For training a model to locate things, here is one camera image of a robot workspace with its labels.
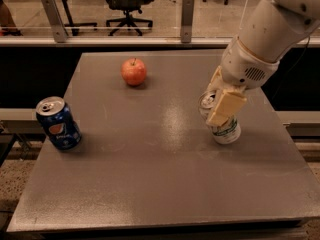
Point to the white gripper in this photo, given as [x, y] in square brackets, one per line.
[242, 67]

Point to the white green 7up can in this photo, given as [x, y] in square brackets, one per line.
[226, 134]

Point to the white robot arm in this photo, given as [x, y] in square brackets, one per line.
[254, 54]

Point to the blue pepsi can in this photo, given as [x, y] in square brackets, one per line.
[55, 117]

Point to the red apple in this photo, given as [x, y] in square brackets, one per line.
[133, 71]

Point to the black office chair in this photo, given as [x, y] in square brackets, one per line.
[128, 6]

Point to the black desk leg stand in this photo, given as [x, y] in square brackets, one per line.
[75, 27]

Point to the middle metal railing post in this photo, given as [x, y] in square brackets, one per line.
[186, 21]

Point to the metal railing post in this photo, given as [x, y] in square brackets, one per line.
[186, 21]
[58, 30]

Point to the left metal railing post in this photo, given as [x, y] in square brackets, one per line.
[58, 30]

